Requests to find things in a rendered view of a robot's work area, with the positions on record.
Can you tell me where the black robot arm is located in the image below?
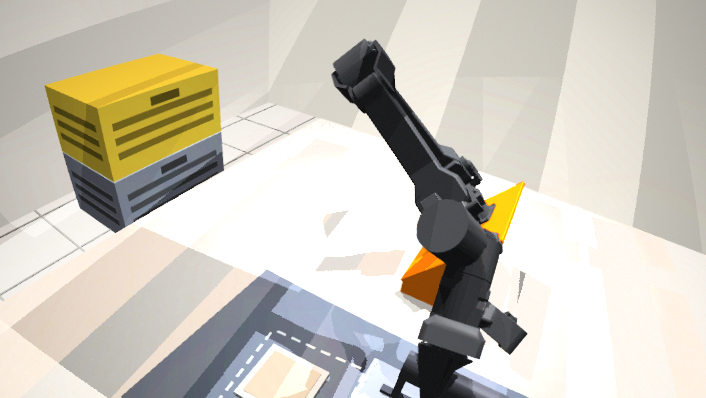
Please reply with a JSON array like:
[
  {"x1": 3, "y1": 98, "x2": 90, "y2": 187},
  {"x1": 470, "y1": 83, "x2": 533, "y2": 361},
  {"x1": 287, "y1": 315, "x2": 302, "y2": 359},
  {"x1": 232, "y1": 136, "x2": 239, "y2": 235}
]
[{"x1": 331, "y1": 39, "x2": 528, "y2": 355}]

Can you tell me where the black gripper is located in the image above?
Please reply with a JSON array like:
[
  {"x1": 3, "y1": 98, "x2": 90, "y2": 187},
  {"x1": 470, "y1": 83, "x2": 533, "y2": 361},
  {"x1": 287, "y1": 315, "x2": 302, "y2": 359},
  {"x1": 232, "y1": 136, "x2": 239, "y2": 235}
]
[{"x1": 417, "y1": 270, "x2": 492, "y2": 398}]

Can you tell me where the white square tile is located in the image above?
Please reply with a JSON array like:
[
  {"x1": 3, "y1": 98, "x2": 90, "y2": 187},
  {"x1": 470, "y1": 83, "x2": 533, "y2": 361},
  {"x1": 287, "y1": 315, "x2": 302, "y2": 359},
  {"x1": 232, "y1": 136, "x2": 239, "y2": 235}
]
[{"x1": 234, "y1": 344, "x2": 329, "y2": 398}]

